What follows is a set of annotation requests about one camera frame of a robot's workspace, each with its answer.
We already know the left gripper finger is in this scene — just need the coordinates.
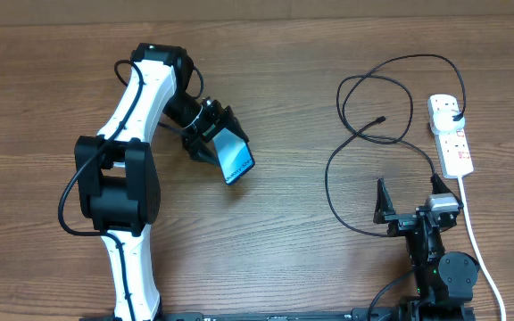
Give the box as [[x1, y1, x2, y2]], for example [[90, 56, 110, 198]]
[[188, 136, 220, 166], [224, 106, 249, 143]]

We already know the black USB charging cable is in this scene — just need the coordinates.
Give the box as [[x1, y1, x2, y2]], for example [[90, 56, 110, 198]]
[[324, 53, 468, 238]]

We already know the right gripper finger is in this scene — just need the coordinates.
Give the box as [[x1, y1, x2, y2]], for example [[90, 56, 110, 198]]
[[430, 173, 462, 206], [373, 177, 395, 224]]

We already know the white power strip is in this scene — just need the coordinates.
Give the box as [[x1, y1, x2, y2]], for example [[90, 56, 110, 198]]
[[427, 94, 474, 179]]

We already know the Samsung Galaxy smartphone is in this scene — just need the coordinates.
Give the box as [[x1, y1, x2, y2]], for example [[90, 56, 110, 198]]
[[212, 128, 255, 185]]

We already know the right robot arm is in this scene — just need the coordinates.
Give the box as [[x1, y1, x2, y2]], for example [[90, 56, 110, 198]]
[[367, 174, 480, 320]]

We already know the white charger plug adapter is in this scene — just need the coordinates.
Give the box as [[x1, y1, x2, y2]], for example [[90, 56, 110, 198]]
[[430, 110, 466, 135]]

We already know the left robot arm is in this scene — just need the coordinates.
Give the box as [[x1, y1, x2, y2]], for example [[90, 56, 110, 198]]
[[66, 43, 255, 320]]

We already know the white power strip cord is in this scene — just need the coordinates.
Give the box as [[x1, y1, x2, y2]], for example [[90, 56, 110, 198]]
[[456, 176, 508, 321]]

